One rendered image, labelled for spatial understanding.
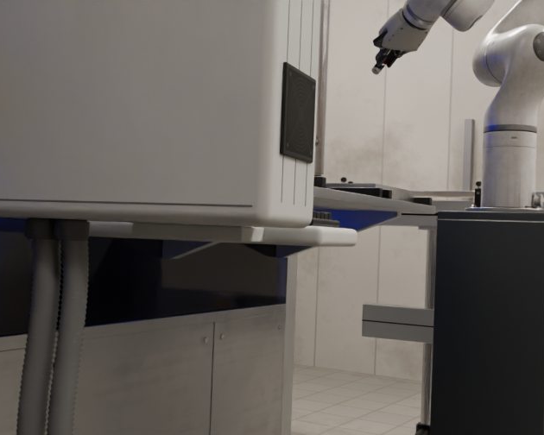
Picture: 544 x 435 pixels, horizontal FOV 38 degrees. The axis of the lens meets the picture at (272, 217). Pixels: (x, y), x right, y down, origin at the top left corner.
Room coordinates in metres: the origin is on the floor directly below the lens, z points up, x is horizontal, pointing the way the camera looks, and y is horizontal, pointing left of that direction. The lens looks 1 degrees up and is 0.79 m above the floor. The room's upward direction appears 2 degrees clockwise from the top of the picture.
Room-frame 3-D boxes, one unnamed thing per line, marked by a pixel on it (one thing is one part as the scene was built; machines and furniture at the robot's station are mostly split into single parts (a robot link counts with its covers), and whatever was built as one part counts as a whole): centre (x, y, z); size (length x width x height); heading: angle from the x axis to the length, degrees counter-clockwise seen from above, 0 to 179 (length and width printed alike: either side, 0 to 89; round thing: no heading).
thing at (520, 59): (1.79, -0.55, 1.16); 0.19 x 0.12 x 0.24; 19
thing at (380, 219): (2.05, -0.17, 0.80); 0.34 x 0.03 x 0.13; 61
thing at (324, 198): (1.84, -0.04, 0.87); 0.70 x 0.48 x 0.02; 151
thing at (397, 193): (1.97, -0.15, 0.90); 0.34 x 0.26 x 0.04; 61
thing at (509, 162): (1.82, -0.54, 0.95); 0.19 x 0.19 x 0.18
